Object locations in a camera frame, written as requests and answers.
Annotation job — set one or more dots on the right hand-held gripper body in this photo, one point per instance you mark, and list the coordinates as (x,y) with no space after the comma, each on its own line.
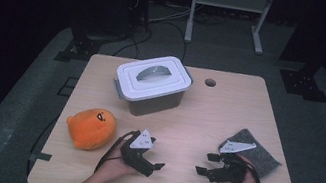
(233,173)

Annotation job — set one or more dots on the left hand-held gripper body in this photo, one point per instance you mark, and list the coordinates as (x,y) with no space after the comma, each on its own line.
(134,157)

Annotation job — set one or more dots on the grey fluffy cloth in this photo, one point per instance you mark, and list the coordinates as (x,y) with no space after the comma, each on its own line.
(262,158)

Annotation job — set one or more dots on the translucent grey storage box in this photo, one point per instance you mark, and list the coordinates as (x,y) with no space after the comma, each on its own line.
(155,105)

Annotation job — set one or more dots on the orange plush toy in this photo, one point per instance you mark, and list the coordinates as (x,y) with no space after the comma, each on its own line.
(91,129)

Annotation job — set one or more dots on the person's left hand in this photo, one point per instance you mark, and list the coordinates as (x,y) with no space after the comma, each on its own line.
(114,165)

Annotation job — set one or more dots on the black tape strip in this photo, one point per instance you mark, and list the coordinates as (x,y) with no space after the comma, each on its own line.
(41,156)

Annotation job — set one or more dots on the black stand base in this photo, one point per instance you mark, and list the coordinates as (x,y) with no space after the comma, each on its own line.
(79,48)
(304,86)

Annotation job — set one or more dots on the white metal stand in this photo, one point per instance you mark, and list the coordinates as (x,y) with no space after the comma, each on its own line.
(231,1)

